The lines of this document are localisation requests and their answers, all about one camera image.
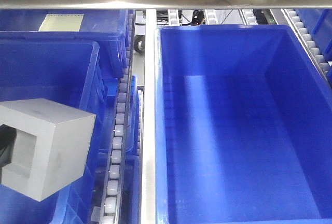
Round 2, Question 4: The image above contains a large empty blue target bin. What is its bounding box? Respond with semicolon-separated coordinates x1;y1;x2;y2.
155;25;331;223

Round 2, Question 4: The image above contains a steel vertical divider post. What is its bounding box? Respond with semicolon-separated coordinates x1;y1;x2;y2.
140;9;157;223

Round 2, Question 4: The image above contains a gray hollow cube base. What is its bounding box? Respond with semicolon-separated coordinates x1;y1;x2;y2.
1;99;96;201

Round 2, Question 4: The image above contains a white roller conveyor track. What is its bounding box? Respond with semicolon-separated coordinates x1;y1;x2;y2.
91;10;136;223

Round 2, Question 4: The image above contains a blue bin with paper label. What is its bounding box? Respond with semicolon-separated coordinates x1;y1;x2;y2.
1;9;133;78

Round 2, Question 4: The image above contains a blue bin front left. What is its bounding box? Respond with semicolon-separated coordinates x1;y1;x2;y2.
1;39;107;223

